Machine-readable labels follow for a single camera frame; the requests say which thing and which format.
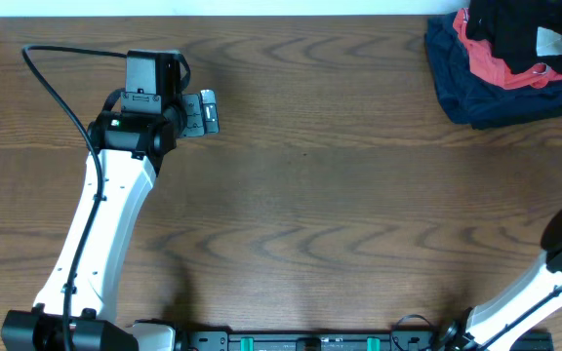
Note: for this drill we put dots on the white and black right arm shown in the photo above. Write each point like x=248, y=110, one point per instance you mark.
x=498, y=323

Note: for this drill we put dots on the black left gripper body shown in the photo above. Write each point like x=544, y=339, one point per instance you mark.
x=194, y=123

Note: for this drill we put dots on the black t-shirt with logo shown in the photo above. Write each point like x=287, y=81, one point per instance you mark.
x=511, y=27

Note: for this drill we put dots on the red crumpled shirt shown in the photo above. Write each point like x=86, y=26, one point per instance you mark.
x=495, y=71

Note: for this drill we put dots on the navy blue crumpled garment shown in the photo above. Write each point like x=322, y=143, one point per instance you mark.
x=467, y=99

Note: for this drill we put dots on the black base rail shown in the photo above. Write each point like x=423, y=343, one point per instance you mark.
x=310, y=341

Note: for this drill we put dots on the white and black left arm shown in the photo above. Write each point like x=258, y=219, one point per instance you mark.
x=76, y=309

